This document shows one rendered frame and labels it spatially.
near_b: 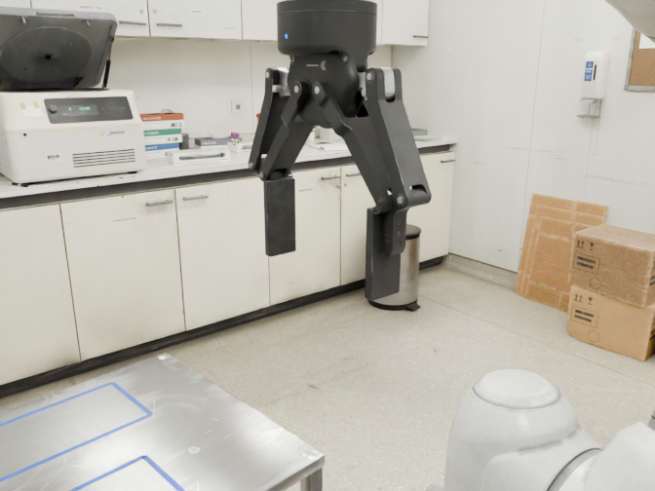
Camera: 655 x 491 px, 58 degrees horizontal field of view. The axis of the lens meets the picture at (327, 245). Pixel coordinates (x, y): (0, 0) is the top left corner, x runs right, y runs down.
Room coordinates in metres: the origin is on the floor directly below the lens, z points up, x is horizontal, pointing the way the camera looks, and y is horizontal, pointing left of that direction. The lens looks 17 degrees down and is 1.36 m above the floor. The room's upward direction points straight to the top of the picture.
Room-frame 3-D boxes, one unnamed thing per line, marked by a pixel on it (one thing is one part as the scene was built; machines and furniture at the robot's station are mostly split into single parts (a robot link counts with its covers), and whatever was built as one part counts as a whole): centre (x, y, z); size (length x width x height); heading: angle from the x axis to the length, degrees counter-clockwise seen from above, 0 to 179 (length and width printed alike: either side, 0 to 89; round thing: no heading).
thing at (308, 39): (0.47, 0.00, 1.36); 0.08 x 0.07 x 0.09; 39
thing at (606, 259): (2.78, -1.48, 0.42); 0.40 x 0.30 x 0.28; 36
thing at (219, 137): (3.32, 0.61, 0.97); 0.24 x 0.12 x 0.13; 118
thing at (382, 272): (0.42, -0.04, 1.22); 0.03 x 0.01 x 0.07; 129
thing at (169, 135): (3.15, 0.91, 1.01); 0.23 x 0.12 x 0.08; 128
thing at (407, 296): (3.29, -0.40, 0.23); 0.38 x 0.31 x 0.46; 39
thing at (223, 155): (2.95, 0.65, 0.93); 0.30 x 0.10 x 0.06; 121
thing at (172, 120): (3.16, 0.89, 1.10); 0.24 x 0.13 x 0.10; 128
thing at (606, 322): (2.78, -1.50, 0.14); 0.41 x 0.31 x 0.28; 43
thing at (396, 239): (0.40, -0.05, 1.25); 0.03 x 0.01 x 0.05; 39
